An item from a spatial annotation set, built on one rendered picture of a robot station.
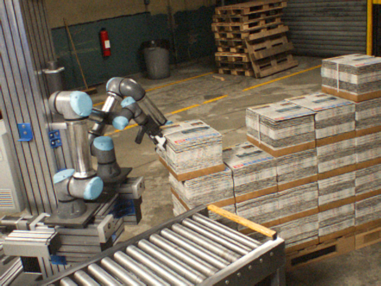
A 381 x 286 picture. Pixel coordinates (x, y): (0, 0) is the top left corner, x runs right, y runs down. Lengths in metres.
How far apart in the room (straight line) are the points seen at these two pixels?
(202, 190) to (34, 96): 1.05
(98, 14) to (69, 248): 7.51
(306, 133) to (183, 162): 0.80
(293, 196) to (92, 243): 1.28
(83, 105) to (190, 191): 0.85
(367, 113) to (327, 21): 7.37
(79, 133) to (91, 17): 7.45
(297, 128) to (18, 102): 1.60
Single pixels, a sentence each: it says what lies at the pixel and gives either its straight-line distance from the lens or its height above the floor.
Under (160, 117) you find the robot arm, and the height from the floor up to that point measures 1.06.
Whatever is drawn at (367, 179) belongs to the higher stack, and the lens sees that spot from 3.36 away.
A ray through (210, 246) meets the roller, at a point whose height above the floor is 0.79.
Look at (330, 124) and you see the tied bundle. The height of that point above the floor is 0.96.
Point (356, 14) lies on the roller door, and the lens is 10.06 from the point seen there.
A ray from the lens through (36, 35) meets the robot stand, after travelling 2.59.
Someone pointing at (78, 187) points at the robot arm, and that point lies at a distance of 2.36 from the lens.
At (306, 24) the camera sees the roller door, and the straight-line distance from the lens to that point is 10.76.
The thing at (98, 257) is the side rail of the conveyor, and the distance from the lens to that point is 2.16.
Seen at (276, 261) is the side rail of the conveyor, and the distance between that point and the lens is 2.12.
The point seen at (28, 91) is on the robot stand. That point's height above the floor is 1.45.
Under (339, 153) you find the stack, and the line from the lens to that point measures 3.15.
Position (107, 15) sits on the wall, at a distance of 9.82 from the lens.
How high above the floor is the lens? 1.90
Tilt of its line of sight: 19 degrees down
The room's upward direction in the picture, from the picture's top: 7 degrees counter-clockwise
